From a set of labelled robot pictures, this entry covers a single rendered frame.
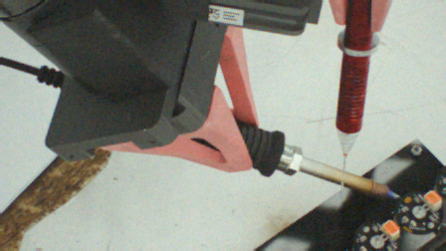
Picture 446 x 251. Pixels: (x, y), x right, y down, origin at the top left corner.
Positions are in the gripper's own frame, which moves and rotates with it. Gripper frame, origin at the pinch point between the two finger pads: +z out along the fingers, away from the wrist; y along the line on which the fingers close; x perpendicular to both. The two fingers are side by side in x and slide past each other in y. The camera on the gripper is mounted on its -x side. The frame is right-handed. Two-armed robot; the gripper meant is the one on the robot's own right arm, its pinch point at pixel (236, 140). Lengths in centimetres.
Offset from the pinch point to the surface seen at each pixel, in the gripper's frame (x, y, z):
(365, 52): -10.8, -1.9, -7.2
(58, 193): 15.9, 0.5, 3.2
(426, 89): -3.9, 11.0, 13.6
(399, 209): -5.7, -0.8, 7.5
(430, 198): -7.3, -0.3, 7.7
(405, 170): -3.6, 4.3, 12.2
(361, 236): -4.1, -2.6, 6.7
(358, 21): -11.0, -1.4, -8.3
